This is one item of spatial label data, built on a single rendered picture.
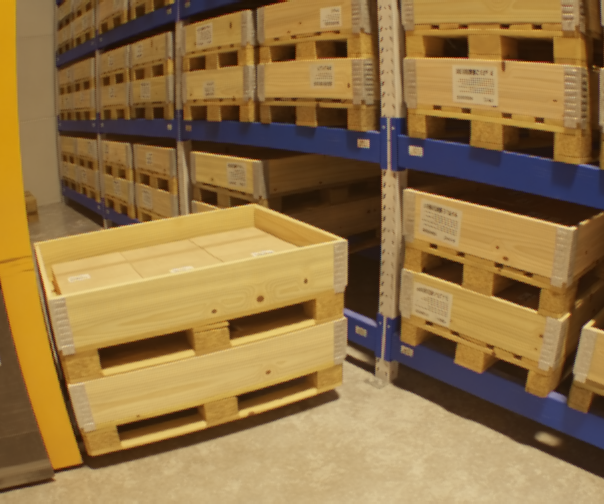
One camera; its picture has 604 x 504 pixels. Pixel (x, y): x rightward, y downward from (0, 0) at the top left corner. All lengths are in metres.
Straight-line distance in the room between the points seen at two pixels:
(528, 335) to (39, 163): 6.79
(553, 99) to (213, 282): 1.38
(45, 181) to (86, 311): 5.97
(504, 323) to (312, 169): 1.68
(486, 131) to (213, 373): 1.38
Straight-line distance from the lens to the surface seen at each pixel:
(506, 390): 2.26
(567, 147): 1.88
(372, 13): 2.49
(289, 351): 2.25
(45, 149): 7.74
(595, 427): 2.14
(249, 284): 2.06
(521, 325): 2.08
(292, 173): 3.22
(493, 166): 2.04
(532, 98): 1.93
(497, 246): 2.05
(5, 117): 1.78
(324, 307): 2.27
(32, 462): 2.16
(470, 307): 2.19
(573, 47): 1.88
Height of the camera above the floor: 1.40
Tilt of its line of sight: 17 degrees down
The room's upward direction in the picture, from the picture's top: 1 degrees counter-clockwise
